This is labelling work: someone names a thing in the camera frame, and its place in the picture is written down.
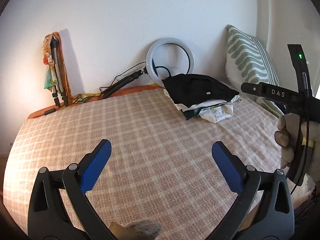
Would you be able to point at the green striped white pillow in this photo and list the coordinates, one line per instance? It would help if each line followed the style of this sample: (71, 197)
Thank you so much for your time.
(247, 60)

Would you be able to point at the left hand white glove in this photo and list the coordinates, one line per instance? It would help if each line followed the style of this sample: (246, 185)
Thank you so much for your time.
(141, 229)

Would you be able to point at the black power adapter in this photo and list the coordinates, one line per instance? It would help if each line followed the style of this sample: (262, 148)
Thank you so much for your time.
(49, 111)

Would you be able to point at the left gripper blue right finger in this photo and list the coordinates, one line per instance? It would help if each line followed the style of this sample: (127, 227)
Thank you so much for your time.
(263, 208)

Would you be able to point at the white folded clothes pile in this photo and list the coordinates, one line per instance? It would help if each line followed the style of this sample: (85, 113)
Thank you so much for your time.
(213, 111)

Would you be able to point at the folded tripod with colourful scarf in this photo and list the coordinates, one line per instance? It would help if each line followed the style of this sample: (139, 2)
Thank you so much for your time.
(56, 79)

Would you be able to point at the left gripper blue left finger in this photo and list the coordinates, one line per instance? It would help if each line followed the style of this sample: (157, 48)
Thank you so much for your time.
(47, 215)

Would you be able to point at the black garment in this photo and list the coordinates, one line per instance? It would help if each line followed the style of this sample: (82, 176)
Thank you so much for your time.
(193, 89)

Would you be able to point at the pink plaid bedspread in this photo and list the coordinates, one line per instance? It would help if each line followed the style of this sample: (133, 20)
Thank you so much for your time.
(161, 165)

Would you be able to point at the white ring light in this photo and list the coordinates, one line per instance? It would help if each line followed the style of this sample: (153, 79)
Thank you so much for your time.
(168, 57)

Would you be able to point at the right hand grey glove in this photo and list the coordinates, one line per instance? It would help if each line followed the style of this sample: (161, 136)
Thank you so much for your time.
(283, 137)

